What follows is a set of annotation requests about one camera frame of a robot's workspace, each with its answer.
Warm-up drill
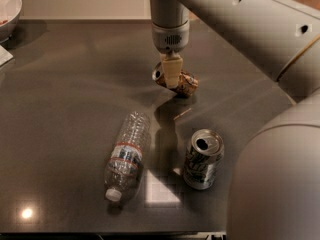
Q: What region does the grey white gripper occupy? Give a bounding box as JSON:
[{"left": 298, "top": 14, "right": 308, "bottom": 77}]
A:
[{"left": 152, "top": 21, "right": 190, "bottom": 89}]

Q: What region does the orange soda can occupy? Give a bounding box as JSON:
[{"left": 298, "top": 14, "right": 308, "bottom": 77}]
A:
[{"left": 152, "top": 63, "right": 199, "bottom": 98}]

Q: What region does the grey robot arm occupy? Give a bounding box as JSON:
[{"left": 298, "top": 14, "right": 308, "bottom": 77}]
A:
[{"left": 150, "top": 0, "right": 320, "bottom": 240}]

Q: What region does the green and white soda can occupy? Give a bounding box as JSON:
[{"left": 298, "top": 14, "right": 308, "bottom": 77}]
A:
[{"left": 183, "top": 129, "right": 224, "bottom": 190}]

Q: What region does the clear plastic water bottle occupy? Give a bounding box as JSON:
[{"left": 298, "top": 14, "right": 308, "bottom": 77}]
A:
[{"left": 104, "top": 111, "right": 151, "bottom": 203}]

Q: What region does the white paper sheet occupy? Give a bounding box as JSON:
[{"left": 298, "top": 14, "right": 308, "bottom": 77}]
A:
[{"left": 0, "top": 45, "right": 13, "bottom": 67}]

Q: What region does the white bowl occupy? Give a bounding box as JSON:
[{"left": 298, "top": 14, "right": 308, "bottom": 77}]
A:
[{"left": 0, "top": 0, "right": 22, "bottom": 43}]

